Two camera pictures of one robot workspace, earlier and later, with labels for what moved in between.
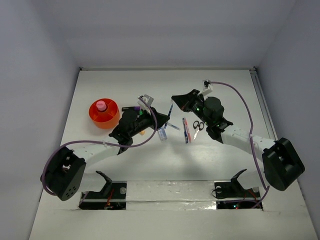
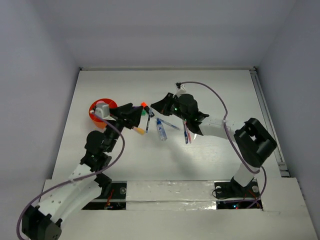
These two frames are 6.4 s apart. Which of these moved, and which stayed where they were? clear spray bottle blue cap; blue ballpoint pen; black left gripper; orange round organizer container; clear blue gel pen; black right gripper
Moved: black left gripper; black right gripper
Stayed: clear blue gel pen; clear spray bottle blue cap; blue ballpoint pen; orange round organizer container
